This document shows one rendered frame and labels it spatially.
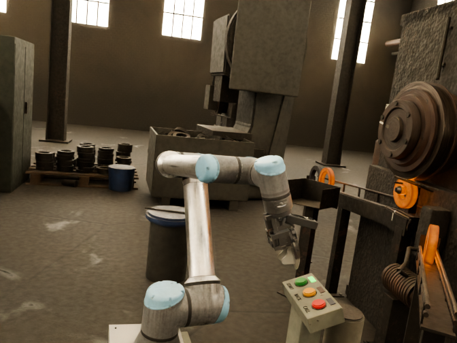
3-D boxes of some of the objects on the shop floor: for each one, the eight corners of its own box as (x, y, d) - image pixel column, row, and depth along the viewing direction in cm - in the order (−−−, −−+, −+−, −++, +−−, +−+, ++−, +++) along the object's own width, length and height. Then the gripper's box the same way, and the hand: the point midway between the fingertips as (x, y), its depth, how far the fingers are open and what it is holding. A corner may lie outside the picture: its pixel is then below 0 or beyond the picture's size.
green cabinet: (-40, 190, 409) (-39, 29, 383) (-13, 175, 477) (-11, 38, 451) (13, 193, 419) (18, 37, 393) (32, 178, 486) (37, 44, 460)
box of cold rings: (228, 192, 528) (234, 130, 514) (247, 211, 449) (256, 138, 436) (144, 188, 500) (149, 122, 486) (149, 208, 421) (156, 129, 408)
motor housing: (386, 367, 201) (407, 262, 192) (414, 401, 180) (439, 283, 170) (361, 368, 198) (381, 260, 189) (387, 401, 177) (411, 282, 168)
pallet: (133, 175, 567) (136, 143, 560) (137, 189, 491) (141, 152, 484) (37, 169, 533) (38, 135, 525) (24, 184, 457) (26, 143, 449)
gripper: (260, 210, 137) (273, 269, 142) (268, 218, 128) (281, 280, 133) (285, 203, 138) (297, 261, 143) (294, 210, 129) (307, 272, 134)
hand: (297, 265), depth 138 cm, fingers closed
